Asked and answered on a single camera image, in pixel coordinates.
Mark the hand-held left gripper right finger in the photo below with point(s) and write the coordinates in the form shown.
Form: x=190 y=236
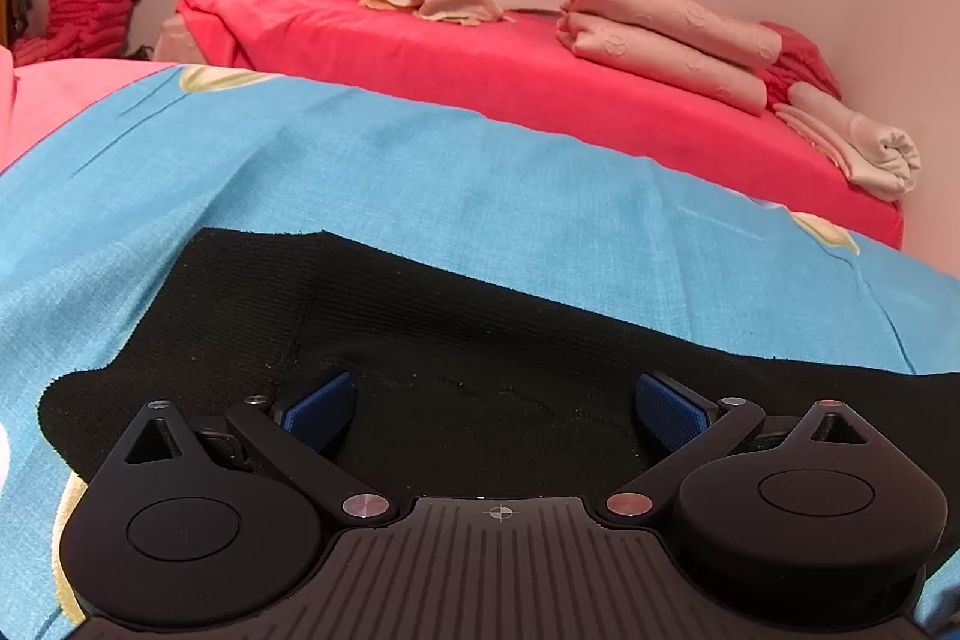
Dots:
x=671 y=413

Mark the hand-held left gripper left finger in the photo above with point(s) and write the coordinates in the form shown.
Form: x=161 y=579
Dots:
x=319 y=413

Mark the black pants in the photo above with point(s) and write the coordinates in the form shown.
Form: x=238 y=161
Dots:
x=487 y=340

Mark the blue floral blanket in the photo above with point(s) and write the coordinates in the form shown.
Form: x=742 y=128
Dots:
x=450 y=183

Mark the cream folded cloth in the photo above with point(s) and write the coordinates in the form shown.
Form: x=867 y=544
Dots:
x=862 y=153

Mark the pink embossed pillow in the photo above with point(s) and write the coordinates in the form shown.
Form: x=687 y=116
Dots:
x=660 y=63

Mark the red bed sheet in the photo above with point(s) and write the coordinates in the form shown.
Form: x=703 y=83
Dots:
x=450 y=63

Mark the red crumpled cloth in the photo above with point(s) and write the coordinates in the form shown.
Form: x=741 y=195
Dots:
x=802 y=59

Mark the pink folded blanket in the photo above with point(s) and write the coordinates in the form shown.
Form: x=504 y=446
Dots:
x=675 y=14

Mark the pink cloth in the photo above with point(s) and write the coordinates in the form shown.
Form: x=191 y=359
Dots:
x=67 y=100

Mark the stack of red clothes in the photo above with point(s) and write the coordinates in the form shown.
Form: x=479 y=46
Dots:
x=82 y=14

